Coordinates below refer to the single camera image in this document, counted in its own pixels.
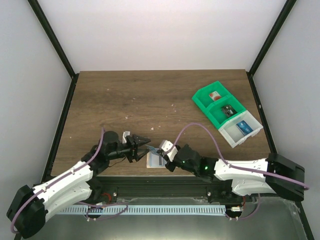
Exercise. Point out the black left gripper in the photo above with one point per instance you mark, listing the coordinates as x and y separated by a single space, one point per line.
131 148

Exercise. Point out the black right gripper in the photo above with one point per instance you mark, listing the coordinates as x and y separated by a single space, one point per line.
165 157

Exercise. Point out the beige leather card holder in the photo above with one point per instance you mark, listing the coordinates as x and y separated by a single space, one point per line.
154 161

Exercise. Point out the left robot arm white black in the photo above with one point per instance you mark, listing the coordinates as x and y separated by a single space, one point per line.
32 207

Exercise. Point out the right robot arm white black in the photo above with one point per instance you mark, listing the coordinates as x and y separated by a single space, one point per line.
272 175

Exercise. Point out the red white card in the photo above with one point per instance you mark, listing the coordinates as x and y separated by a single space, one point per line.
215 96

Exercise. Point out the blue card in bin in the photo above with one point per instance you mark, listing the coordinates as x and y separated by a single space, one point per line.
244 128

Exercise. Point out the green plastic bin middle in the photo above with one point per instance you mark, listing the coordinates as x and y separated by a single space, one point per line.
215 114

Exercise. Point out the green plastic bin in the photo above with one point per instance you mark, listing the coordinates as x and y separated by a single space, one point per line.
215 114
201 97

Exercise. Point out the green plastic bin far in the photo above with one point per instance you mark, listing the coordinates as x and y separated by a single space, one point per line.
201 97

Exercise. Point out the white plastic bin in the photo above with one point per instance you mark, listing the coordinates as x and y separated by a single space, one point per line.
233 135

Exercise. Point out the metal sheet front panel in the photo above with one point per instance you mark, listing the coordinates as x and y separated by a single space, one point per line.
275 219

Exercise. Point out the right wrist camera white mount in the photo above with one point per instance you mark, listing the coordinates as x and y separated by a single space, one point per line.
170 149

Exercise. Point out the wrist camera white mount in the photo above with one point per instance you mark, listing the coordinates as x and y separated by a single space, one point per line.
170 149
125 134

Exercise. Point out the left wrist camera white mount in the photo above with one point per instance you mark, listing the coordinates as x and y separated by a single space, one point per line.
125 134

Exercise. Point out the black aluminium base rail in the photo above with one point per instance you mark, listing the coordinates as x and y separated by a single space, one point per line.
113 188

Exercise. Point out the light blue slotted cable duct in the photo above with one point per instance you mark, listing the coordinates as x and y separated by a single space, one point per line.
148 210

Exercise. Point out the black frame side rail left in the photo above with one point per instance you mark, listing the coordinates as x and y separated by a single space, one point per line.
60 127

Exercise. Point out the black frame side rail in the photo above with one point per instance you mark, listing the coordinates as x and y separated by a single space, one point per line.
60 127
264 122

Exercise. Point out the black frame side rail right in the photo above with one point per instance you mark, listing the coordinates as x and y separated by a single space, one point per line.
264 122

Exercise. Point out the black frame post left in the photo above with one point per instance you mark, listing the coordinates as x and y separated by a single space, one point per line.
40 15

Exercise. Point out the black frame post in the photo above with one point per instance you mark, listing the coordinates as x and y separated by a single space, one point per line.
40 15
280 20

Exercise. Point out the black frame post right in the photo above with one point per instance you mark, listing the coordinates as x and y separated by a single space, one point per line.
280 20

